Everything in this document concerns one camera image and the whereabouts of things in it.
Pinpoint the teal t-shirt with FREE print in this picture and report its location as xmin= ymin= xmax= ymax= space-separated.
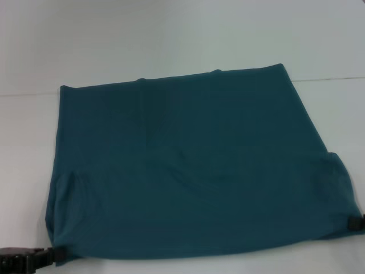
xmin=47 ymin=62 xmax=363 ymax=268

